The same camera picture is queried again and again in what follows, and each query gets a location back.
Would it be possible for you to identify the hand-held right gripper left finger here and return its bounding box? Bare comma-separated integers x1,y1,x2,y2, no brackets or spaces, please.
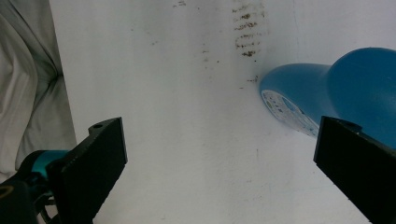
46,117,128,224

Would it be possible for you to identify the grey cloth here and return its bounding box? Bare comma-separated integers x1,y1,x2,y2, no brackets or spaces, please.
0,0,78,185

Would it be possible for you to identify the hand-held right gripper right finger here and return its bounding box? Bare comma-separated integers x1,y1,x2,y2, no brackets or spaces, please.
313,115,396,224

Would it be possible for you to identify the blue detergent bottle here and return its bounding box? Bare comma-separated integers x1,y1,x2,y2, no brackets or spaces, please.
259,47,396,150

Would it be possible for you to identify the white table mat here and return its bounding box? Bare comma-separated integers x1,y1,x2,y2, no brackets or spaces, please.
49,0,396,224

